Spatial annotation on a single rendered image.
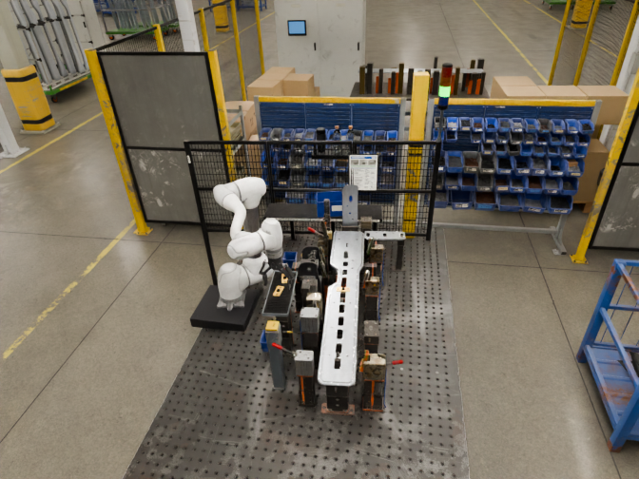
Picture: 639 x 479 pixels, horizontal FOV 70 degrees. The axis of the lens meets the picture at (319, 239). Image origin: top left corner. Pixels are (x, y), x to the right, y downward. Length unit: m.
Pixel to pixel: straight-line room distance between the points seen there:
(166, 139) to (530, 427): 4.02
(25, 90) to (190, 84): 5.45
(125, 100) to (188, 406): 3.22
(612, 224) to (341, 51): 5.78
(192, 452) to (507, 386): 2.28
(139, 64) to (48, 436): 3.17
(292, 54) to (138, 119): 4.84
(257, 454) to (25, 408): 2.17
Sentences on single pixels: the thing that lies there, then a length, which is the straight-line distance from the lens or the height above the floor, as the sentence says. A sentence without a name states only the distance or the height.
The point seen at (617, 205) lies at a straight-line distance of 5.04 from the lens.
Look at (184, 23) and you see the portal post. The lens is 6.73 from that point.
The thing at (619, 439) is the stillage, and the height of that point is 0.14.
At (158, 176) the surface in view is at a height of 0.73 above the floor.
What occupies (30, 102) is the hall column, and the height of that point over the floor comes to 0.56.
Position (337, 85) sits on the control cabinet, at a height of 0.41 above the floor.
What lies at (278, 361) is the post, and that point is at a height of 0.92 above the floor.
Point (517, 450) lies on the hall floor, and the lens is 3.48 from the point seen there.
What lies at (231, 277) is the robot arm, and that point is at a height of 0.99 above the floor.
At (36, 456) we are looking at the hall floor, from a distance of 3.84.
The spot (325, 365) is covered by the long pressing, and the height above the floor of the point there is 1.00.
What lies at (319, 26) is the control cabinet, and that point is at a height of 1.44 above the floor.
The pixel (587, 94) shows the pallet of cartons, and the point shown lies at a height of 1.35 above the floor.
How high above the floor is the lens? 2.80
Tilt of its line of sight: 33 degrees down
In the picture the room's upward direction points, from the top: 3 degrees counter-clockwise
